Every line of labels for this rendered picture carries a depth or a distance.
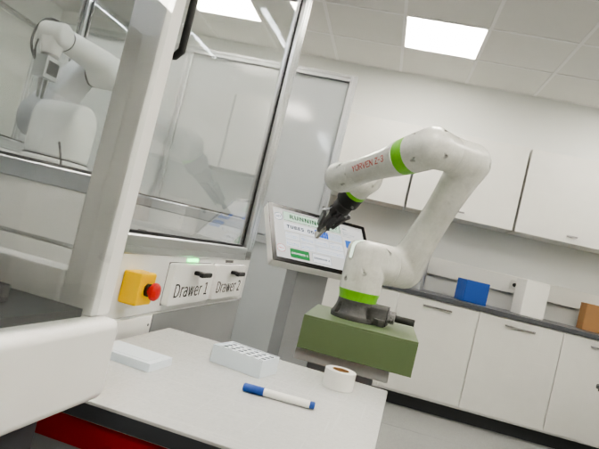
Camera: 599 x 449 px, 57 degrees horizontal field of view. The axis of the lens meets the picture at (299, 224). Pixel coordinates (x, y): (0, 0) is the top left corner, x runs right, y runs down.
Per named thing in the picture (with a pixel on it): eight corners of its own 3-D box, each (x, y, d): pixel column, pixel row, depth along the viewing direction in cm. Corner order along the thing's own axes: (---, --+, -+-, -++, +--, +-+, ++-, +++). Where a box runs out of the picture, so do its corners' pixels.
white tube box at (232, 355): (275, 373, 123) (280, 356, 123) (258, 379, 115) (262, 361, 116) (228, 356, 128) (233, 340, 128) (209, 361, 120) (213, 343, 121)
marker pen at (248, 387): (314, 409, 104) (315, 400, 104) (313, 411, 102) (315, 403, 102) (242, 389, 105) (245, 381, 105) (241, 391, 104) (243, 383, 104)
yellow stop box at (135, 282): (152, 305, 126) (160, 274, 126) (137, 307, 119) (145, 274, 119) (132, 299, 127) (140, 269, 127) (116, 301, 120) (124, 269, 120)
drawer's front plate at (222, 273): (239, 295, 200) (246, 265, 200) (210, 299, 172) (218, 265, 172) (234, 294, 200) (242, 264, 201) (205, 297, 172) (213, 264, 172)
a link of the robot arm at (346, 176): (418, 175, 174) (414, 141, 175) (392, 174, 167) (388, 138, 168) (344, 195, 203) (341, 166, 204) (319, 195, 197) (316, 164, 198)
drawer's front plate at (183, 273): (207, 300, 169) (216, 265, 170) (166, 306, 141) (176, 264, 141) (201, 298, 170) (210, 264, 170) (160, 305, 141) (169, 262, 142)
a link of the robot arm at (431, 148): (465, 168, 159) (466, 128, 161) (434, 157, 152) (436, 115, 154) (417, 181, 173) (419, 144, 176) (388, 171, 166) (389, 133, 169)
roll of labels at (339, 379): (322, 387, 121) (326, 369, 121) (321, 379, 128) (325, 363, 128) (353, 395, 121) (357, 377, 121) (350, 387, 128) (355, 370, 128)
